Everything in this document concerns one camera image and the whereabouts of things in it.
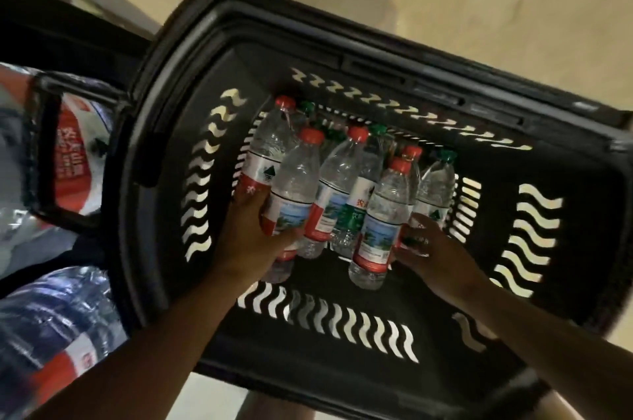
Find person's right leg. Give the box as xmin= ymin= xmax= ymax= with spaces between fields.
xmin=533 ymin=390 xmax=584 ymax=420

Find person's left hand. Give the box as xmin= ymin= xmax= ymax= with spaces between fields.
xmin=212 ymin=186 xmax=303 ymax=288

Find person's left leg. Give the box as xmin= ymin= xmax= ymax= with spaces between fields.
xmin=237 ymin=390 xmax=307 ymax=420

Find person's right forearm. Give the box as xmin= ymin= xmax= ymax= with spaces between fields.
xmin=460 ymin=281 xmax=633 ymax=420

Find person's leg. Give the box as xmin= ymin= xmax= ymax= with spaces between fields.
xmin=533 ymin=390 xmax=584 ymax=420
xmin=237 ymin=390 xmax=307 ymax=420

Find black shopping basket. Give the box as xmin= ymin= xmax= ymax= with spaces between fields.
xmin=24 ymin=0 xmax=633 ymax=420

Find person's left forearm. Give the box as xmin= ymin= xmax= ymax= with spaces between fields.
xmin=29 ymin=266 xmax=248 ymax=420

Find water bottles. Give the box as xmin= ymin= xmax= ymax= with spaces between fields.
xmin=232 ymin=95 xmax=458 ymax=292

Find person's right hand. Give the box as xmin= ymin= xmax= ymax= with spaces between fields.
xmin=395 ymin=213 xmax=491 ymax=312

